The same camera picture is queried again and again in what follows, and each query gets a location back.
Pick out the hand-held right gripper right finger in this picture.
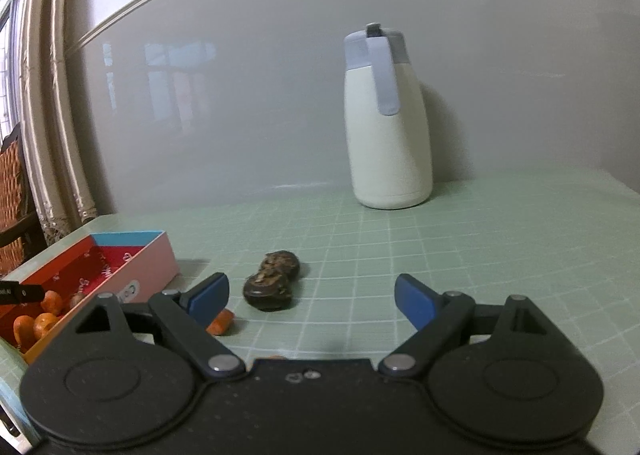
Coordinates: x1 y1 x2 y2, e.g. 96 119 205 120
378 273 566 378

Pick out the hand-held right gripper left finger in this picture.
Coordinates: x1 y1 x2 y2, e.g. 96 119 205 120
60 272 247 381

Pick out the large orange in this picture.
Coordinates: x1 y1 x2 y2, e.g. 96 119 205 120
32 313 58 338

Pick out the dark water chestnut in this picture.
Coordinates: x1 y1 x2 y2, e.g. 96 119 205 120
260 250 301 283
243 271 293 312

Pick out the colourful cardboard box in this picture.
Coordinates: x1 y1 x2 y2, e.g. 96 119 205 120
0 230 181 366

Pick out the wooden upholstered chair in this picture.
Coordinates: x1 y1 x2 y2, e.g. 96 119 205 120
0 122 48 281

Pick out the white thermos jug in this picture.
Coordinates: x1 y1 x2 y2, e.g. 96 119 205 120
343 22 434 210

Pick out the beige satin curtain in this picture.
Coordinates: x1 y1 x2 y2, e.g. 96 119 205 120
20 0 101 246

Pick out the wooden framed window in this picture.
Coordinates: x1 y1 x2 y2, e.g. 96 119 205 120
0 0 28 146

